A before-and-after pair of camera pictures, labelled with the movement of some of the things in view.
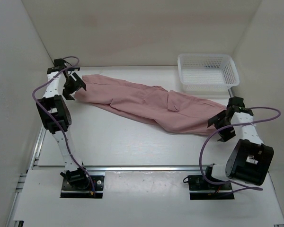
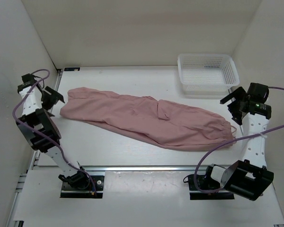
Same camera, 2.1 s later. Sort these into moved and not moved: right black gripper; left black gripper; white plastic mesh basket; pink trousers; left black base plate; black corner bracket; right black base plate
Moved: left black gripper; right black gripper; pink trousers
Not moved: black corner bracket; left black base plate; white plastic mesh basket; right black base plate
